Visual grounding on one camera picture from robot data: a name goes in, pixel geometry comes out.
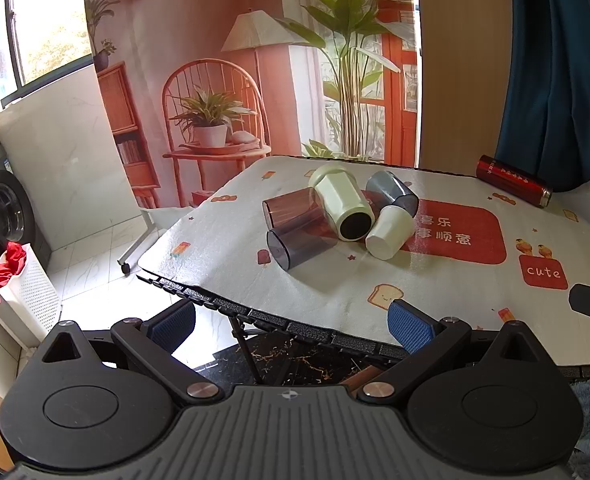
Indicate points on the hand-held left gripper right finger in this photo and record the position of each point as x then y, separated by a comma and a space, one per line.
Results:
410, 327

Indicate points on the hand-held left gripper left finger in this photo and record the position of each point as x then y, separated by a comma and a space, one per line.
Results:
172, 327

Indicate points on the grey translucent cup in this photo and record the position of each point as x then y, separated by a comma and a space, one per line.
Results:
300, 245

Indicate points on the blue-grey plastic cup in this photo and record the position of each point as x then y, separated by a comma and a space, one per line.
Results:
390, 187

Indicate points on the pale green faceted cup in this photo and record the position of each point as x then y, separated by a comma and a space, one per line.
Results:
337, 197

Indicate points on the brown translucent cup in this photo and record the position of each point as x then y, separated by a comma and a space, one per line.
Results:
292, 207

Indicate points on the white wheeled stand leg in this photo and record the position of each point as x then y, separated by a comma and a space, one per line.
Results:
135, 247

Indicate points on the printed table mat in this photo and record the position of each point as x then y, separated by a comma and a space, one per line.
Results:
285, 305

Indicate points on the red thermos bottle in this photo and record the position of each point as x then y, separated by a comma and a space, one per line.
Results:
515, 180

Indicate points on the white perforated laundry basket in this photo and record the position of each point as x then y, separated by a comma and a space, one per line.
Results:
30, 305

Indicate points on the red cloth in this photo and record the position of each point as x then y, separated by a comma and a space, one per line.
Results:
2, 270

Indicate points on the grey washing machine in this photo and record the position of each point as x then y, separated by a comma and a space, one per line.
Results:
5, 205

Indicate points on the dark blue curtain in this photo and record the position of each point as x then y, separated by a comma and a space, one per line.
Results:
560, 60

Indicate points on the printed room scene backdrop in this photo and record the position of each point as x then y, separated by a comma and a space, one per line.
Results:
185, 20

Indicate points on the window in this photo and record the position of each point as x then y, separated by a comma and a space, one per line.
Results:
40, 10

